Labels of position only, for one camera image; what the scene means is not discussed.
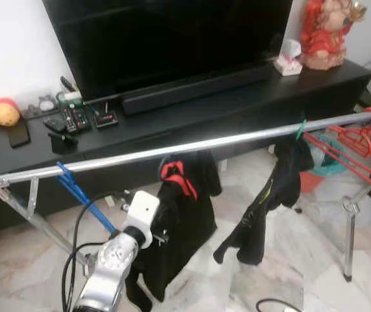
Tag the green plastic hanger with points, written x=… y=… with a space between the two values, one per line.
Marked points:
x=300 y=130

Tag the red plastic hanger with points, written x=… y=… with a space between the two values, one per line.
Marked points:
x=357 y=138
x=338 y=156

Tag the silver metal clothes rack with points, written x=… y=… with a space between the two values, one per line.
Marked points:
x=140 y=154

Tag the black printed shirt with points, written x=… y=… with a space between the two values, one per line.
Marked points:
x=269 y=201

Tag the black phone stand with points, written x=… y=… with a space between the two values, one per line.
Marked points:
x=63 y=143

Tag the black remote control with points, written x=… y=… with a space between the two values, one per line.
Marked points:
x=73 y=120
x=55 y=123

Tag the black soundbar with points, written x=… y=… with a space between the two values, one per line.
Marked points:
x=198 y=88

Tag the orange waste bin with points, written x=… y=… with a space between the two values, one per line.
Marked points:
x=310 y=182

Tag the black smartphone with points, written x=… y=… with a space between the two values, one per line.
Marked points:
x=19 y=133

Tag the black flat screen television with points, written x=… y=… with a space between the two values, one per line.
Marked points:
x=172 y=39

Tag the white pink tissue box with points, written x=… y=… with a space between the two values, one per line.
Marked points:
x=288 y=62

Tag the red gold Ganesha statue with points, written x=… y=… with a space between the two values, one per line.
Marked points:
x=325 y=39

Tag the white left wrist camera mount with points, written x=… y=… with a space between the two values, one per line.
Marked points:
x=141 y=211

